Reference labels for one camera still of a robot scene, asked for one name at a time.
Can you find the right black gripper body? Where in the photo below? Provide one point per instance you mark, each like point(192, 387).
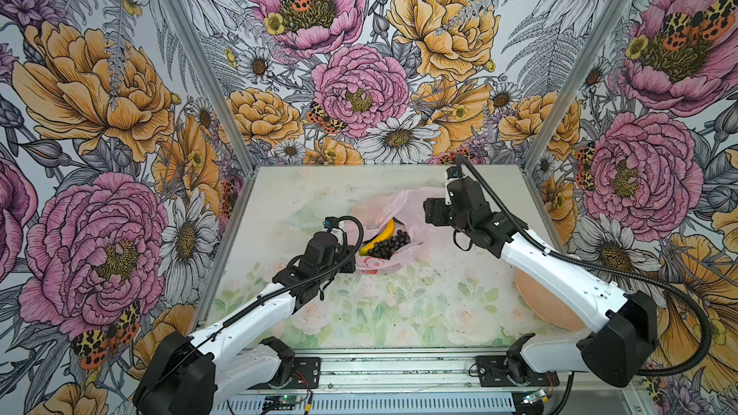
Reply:
point(445, 214)

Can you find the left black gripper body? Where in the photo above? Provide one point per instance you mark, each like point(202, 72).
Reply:
point(344, 266)

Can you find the pink plastic bag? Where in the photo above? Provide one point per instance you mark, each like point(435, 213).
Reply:
point(374, 210)

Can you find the pink scalloped bowl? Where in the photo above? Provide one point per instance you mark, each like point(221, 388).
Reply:
point(546, 305)

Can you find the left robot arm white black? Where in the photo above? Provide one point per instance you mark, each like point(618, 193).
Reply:
point(192, 374)

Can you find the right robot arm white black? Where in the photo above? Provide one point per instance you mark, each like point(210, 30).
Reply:
point(620, 329)

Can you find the dark fake grape bunch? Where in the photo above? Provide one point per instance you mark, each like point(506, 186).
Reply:
point(385, 249)

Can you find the yellow fake banana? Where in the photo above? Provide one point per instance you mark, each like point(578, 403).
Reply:
point(384, 235)

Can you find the left circuit board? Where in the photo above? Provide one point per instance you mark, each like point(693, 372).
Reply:
point(286, 402)

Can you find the circuit board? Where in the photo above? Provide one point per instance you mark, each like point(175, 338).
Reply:
point(538, 396)
point(286, 402)

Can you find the right circuit board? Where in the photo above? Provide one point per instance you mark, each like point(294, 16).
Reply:
point(538, 396)

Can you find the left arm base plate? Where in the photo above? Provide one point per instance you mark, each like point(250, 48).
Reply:
point(306, 372)

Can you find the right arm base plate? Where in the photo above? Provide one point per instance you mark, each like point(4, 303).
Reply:
point(502, 371)

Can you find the white vented cable duct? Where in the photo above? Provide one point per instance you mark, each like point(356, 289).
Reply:
point(399, 403)

